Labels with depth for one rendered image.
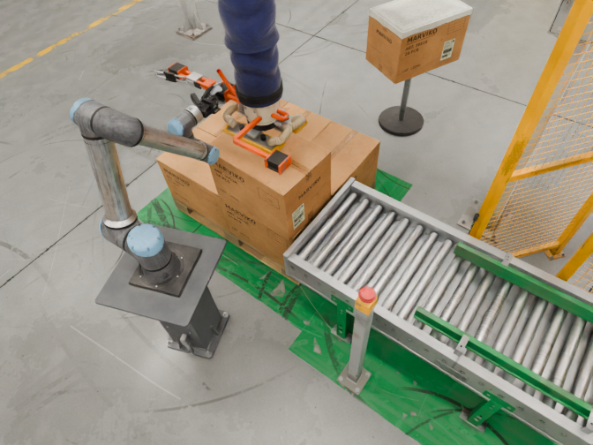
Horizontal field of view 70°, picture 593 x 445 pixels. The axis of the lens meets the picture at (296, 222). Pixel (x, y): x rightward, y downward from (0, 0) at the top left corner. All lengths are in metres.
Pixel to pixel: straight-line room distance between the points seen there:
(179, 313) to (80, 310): 1.28
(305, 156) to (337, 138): 0.74
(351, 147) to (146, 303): 1.66
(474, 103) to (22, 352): 4.09
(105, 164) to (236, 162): 0.74
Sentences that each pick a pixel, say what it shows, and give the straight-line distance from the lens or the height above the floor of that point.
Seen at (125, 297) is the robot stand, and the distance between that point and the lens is 2.25.
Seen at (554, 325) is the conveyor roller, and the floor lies 0.55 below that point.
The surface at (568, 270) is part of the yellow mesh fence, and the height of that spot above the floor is 0.62.
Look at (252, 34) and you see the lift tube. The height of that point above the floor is 1.68.
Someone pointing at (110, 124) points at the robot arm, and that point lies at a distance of 1.73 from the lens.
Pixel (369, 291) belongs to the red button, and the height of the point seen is 1.04.
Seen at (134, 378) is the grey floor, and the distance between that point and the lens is 2.91.
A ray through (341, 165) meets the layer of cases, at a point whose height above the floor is 0.54.
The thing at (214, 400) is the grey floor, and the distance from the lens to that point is 2.72.
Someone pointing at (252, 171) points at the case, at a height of 0.94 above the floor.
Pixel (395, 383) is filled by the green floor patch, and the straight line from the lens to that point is 2.70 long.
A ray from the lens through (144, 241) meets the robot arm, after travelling 2.02.
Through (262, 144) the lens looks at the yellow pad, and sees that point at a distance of 2.14.
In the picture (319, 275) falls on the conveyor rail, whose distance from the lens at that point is 2.27.
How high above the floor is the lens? 2.56
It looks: 53 degrees down
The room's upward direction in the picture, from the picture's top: 5 degrees counter-clockwise
